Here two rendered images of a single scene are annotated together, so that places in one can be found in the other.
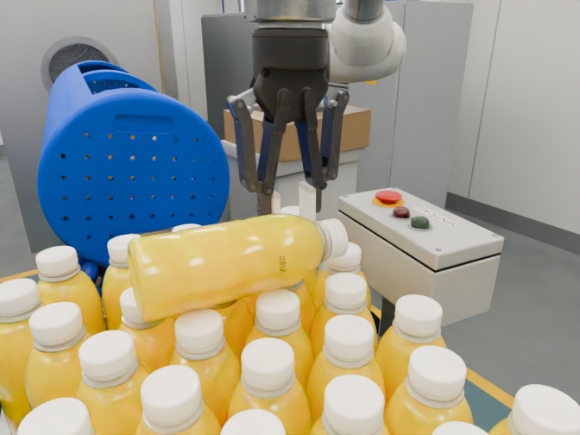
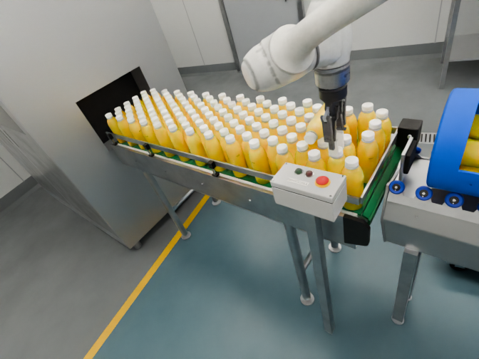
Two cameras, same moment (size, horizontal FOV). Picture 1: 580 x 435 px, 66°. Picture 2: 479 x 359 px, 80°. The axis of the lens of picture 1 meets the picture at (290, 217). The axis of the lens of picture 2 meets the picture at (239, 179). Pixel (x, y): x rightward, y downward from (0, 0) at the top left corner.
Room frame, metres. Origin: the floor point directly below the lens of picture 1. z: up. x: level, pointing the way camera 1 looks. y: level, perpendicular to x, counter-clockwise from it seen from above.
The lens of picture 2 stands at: (1.07, -0.50, 1.68)
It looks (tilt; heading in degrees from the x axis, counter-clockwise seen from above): 39 degrees down; 165
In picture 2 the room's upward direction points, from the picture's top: 20 degrees counter-clockwise
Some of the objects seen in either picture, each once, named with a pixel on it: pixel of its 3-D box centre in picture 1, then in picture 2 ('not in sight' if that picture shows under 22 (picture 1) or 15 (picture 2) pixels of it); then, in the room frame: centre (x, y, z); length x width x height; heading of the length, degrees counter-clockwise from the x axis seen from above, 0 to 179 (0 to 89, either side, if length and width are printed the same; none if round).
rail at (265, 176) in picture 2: not in sight; (189, 155); (-0.13, -0.37, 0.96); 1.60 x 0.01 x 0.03; 26
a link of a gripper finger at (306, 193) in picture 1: (306, 213); (333, 147); (0.48, -0.02, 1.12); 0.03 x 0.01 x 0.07; 26
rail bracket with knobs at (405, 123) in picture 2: not in sight; (408, 135); (0.46, 0.36, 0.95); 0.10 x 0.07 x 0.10; 116
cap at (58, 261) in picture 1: (56, 258); (381, 112); (0.42, 0.25, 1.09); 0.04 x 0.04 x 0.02
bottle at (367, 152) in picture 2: not in sight; (367, 158); (0.49, 0.12, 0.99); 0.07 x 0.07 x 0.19
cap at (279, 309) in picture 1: (277, 305); not in sight; (0.33, 0.01, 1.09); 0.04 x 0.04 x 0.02
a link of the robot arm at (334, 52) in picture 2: not in sight; (324, 32); (0.48, -0.01, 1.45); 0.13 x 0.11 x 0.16; 90
